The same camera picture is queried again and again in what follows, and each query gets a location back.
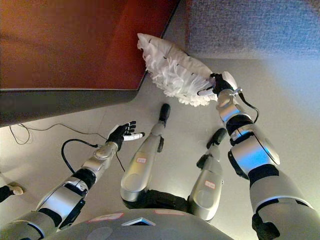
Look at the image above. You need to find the thin black floor cable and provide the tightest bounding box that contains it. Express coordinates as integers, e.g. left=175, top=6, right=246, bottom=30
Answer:
left=9, top=122, right=126, bottom=173

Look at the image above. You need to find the dark grey rounded desk top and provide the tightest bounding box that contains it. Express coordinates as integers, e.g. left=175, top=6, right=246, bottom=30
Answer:
left=0, top=88, right=141, bottom=129

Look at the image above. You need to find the beige shoe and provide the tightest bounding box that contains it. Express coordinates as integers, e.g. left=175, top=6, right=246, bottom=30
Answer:
left=7, top=183, right=25, bottom=196

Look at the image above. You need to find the black trouser leg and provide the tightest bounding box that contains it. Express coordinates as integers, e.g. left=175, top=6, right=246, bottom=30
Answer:
left=0, top=185, right=13, bottom=204

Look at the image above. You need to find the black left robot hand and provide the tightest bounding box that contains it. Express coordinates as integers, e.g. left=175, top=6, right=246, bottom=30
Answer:
left=107, top=120, right=146, bottom=151

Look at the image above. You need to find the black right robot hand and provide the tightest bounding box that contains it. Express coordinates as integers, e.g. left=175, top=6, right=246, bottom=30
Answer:
left=197, top=71, right=237, bottom=97

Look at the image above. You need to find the grey fabric armchair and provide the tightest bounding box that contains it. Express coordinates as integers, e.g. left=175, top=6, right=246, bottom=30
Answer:
left=163, top=0, right=320, bottom=61

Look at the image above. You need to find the silver right robot leg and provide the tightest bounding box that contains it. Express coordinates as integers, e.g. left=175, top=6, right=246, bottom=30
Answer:
left=187, top=127, right=228, bottom=222

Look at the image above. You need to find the white fringed pillow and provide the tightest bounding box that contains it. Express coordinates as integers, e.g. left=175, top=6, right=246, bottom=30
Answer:
left=136, top=32, right=236, bottom=108

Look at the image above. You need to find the thick black wrist cable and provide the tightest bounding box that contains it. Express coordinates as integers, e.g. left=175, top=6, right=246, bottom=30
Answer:
left=61, top=138, right=100, bottom=175
left=234, top=87, right=260, bottom=123

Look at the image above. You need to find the silver left robot leg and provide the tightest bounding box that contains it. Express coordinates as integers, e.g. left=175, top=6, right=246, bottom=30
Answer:
left=120, top=103, right=172, bottom=210

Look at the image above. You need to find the black robot pelvis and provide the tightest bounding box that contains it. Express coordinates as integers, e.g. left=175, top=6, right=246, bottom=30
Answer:
left=123, top=188, right=192, bottom=213

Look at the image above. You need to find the thick black right wrist cable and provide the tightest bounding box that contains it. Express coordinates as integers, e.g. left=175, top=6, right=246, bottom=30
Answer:
left=234, top=87, right=260, bottom=123

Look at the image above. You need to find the silver robot leg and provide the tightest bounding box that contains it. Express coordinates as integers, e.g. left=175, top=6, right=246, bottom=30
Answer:
left=120, top=103, right=172, bottom=210
left=187, top=127, right=228, bottom=222

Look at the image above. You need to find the grey robot torso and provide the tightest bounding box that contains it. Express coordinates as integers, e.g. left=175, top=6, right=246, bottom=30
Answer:
left=43, top=208, right=235, bottom=240

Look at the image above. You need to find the thick black left wrist cable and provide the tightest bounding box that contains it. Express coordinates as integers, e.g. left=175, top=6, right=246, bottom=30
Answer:
left=61, top=138, right=100, bottom=175

